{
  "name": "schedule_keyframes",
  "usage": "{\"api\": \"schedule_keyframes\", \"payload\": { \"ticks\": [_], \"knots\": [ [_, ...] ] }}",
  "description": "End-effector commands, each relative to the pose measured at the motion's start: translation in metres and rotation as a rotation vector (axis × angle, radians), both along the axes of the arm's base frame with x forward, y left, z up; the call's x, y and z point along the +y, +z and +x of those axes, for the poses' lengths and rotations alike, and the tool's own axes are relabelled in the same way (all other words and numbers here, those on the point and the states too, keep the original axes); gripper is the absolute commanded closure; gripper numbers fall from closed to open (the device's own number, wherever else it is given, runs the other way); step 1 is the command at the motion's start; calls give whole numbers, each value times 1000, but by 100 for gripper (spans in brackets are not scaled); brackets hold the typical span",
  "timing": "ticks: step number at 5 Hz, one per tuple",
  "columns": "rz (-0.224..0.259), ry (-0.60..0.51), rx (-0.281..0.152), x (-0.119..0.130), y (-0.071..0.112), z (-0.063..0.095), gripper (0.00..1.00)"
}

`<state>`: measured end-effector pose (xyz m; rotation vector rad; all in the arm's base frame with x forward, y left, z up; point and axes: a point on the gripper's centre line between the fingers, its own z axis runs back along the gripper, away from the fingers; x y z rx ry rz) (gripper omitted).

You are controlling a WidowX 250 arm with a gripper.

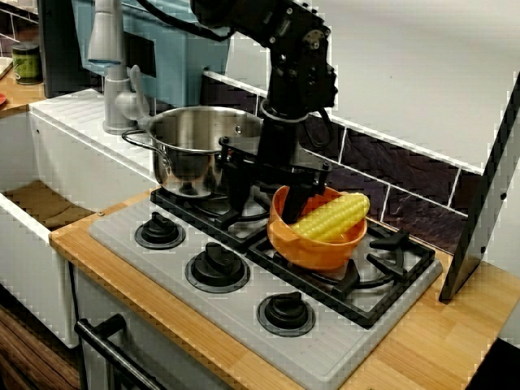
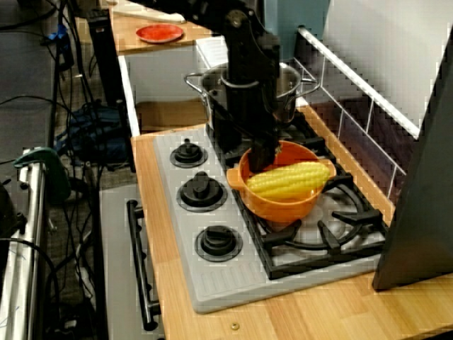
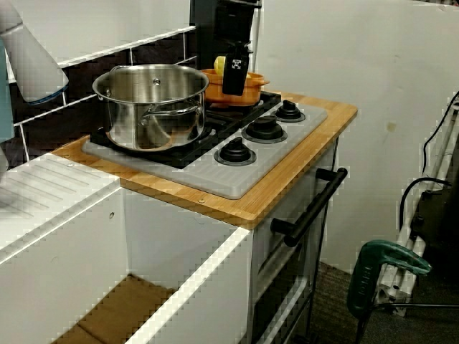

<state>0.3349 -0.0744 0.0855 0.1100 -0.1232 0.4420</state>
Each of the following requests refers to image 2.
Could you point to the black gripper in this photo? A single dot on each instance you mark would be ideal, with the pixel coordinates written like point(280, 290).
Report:
point(247, 113)

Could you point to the yellow plastic corn cob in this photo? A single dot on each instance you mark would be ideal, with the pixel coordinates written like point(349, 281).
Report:
point(290, 178)

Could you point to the orange plastic pot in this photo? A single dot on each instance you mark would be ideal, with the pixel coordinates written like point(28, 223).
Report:
point(283, 209)

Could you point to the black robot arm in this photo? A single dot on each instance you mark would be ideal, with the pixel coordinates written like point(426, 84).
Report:
point(247, 46)

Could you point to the black burner grate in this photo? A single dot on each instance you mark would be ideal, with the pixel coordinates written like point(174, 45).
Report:
point(354, 216)
point(315, 141)

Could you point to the stainless steel pot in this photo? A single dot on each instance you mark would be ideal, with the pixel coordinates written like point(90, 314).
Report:
point(288, 102)

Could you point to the black stove knob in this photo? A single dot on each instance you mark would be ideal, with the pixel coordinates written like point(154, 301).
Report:
point(187, 154)
point(217, 241)
point(200, 189)

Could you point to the brown cardboard sheet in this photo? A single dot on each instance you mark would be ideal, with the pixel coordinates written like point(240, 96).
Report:
point(166, 115)

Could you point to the dark tile backsplash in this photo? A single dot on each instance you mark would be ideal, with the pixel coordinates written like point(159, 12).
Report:
point(371, 141)

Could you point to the white toy sink basin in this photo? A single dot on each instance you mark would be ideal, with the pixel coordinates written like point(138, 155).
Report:
point(159, 74)

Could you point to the grey toy stove panel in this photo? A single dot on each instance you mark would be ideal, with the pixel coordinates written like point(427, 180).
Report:
point(226, 283)

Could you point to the teal toy microwave box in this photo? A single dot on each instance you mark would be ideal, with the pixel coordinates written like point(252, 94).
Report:
point(304, 21)

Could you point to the red plate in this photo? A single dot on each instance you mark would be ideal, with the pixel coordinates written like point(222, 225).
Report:
point(159, 33)

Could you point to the black-edged slanted side panel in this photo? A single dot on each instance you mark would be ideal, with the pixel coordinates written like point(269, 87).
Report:
point(417, 212)

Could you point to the blue backpack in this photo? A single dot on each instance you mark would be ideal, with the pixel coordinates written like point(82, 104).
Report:
point(99, 131)

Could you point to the brass counter screw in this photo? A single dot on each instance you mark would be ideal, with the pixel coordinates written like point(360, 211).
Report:
point(234, 325)

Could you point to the toy oven door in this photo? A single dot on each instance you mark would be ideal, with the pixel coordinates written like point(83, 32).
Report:
point(117, 248)

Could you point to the white cutting board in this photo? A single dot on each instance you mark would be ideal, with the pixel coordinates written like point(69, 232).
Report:
point(148, 16)

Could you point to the green clamp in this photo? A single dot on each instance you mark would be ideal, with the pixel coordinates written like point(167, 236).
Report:
point(53, 166)

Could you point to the blue tape piece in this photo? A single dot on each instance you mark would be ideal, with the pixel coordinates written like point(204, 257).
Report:
point(58, 32)

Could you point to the black upright post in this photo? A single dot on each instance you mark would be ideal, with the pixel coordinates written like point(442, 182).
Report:
point(106, 63)

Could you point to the aluminium frame rail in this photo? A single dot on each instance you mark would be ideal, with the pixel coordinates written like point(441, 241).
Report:
point(24, 248)

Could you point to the black device on rail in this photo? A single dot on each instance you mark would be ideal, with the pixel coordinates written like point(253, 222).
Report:
point(8, 212)

